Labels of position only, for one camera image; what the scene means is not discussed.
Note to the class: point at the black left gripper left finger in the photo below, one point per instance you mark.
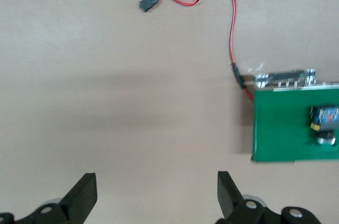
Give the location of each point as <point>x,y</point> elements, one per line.
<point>69,208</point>

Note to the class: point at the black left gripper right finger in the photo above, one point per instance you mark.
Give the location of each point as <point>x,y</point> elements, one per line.
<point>238,210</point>

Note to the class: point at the green conveyor belt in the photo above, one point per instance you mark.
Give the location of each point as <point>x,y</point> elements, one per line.
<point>280,128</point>

